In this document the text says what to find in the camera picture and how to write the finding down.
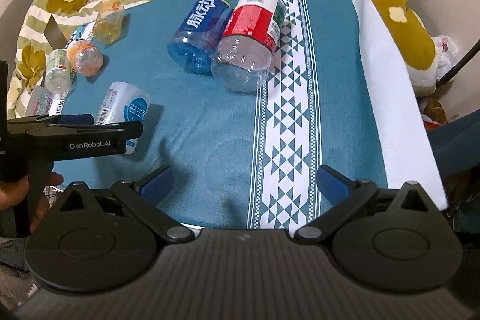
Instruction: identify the red label clear cut bottle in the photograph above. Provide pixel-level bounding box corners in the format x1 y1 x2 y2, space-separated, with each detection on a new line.
211 0 287 93

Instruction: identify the white cut bottle cup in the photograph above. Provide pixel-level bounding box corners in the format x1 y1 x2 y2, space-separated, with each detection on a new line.
93 80 152 156

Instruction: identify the person's left hand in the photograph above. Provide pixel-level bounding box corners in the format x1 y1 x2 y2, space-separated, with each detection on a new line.
1 172 64 232

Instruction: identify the green label clear cut bottle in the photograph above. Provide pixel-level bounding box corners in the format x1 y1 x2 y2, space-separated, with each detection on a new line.
44 49 72 95

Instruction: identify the teal patterned cloth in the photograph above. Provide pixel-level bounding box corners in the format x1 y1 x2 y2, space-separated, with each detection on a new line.
55 0 448 231

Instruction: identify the orange label cut bottle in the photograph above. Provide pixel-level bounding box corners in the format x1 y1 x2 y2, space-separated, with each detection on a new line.
67 40 103 77

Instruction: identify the yellowish clear cut bottle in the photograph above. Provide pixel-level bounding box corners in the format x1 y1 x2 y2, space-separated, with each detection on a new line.
93 0 125 46

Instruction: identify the white plastic bag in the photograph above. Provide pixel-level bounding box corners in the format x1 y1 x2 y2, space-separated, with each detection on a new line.
432 35 459 81

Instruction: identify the black cable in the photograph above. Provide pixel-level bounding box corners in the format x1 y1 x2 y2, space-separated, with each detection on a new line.
438 38 480 86

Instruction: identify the blue label cut bottle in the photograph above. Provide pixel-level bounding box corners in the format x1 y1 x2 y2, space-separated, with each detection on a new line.
167 0 233 75

